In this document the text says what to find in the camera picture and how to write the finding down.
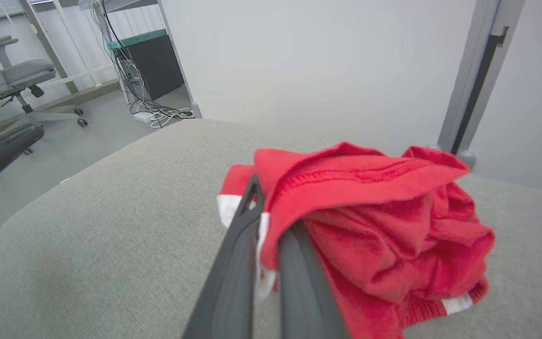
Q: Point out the grey office chair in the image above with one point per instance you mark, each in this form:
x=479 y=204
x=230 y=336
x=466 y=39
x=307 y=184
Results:
x=21 y=73

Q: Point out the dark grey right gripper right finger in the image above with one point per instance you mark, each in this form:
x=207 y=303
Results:
x=304 y=296

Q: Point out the dark cabinet with teal top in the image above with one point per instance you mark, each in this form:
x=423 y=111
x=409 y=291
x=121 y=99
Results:
x=158 y=66

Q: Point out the grey cylindrical post cap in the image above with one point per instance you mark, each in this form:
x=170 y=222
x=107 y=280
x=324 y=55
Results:
x=466 y=160

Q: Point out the grey partition end frame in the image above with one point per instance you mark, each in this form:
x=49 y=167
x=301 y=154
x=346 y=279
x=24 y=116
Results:
x=179 y=56

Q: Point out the grey metal partition post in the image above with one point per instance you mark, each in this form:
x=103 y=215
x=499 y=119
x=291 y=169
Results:
x=463 y=80

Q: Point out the red garment with white bands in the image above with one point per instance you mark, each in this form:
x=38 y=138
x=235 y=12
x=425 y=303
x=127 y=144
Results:
x=393 y=235

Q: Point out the white power strip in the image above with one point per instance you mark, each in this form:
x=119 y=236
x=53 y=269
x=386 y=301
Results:
x=144 y=117

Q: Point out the white metal desk frame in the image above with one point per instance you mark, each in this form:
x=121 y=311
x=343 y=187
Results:
x=111 y=4

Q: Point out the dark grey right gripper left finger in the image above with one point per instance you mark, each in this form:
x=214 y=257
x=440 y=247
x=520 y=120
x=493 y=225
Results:
x=233 y=282

